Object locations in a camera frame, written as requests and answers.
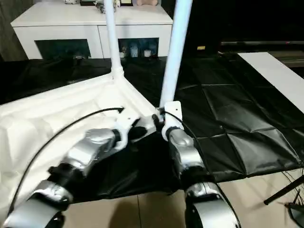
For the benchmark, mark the white plastic table leg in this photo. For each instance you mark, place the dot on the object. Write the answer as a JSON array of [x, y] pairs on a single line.
[[177, 52], [112, 35]]

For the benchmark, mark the white plastic table top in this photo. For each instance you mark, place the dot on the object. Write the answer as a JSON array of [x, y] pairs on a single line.
[[47, 111]]

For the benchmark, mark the white mug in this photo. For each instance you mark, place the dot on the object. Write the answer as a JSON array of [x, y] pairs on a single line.
[[122, 54], [147, 52]]

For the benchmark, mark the white blue carton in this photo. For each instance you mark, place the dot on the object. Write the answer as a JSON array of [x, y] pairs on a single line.
[[134, 51]]

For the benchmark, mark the small yellow box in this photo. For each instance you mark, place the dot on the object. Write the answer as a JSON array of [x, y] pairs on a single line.
[[201, 48]]

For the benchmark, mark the black work mat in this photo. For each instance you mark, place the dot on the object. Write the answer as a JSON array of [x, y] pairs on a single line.
[[237, 95]]

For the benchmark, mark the dark framed plaque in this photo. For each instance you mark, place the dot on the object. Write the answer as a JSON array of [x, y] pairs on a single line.
[[126, 2]]

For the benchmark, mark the white flat board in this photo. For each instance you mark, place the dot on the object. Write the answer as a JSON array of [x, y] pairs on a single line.
[[275, 73]]

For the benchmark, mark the white cabinet with glass doors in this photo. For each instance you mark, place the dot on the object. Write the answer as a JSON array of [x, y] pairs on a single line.
[[71, 23]]

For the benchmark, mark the dark green box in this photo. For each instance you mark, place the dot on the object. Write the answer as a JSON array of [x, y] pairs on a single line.
[[87, 2]]

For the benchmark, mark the white spotted bowl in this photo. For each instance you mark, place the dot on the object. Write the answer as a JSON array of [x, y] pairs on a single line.
[[70, 2]]

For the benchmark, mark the black folding stand leg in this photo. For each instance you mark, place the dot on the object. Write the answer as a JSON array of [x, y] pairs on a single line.
[[283, 192]]

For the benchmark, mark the dark grey floor device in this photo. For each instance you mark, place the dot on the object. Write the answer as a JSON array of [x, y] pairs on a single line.
[[297, 212]]

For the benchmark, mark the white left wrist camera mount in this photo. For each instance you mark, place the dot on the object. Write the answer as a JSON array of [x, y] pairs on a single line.
[[124, 126]]

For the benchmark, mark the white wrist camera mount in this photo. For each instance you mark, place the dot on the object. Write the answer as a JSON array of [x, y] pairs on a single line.
[[173, 114], [124, 126]]

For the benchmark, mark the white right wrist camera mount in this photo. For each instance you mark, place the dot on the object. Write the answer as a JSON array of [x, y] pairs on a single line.
[[173, 114]]

